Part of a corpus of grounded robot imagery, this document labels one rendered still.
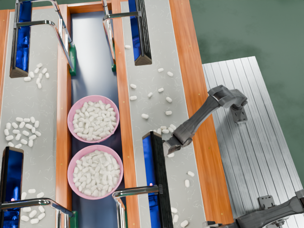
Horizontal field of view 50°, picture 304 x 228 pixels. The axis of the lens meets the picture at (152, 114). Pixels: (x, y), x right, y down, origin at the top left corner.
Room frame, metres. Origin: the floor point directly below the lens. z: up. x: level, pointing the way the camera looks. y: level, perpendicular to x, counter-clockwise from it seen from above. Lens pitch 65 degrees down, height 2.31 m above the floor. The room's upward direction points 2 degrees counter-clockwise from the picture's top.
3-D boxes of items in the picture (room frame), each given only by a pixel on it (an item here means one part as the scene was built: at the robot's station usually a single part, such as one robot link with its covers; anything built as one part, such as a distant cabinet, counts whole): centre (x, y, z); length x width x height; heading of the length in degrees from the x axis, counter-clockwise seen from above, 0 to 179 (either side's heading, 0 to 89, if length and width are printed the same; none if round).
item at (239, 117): (0.79, -0.47, 0.71); 0.20 x 0.07 x 0.08; 8
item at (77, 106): (0.70, 0.30, 0.72); 0.27 x 0.27 x 0.10
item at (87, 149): (0.42, 0.28, 0.72); 0.27 x 0.27 x 0.10
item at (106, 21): (1.14, 0.14, 0.90); 0.20 x 0.19 x 0.45; 4
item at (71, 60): (1.10, 0.53, 0.90); 0.20 x 0.19 x 0.45; 4
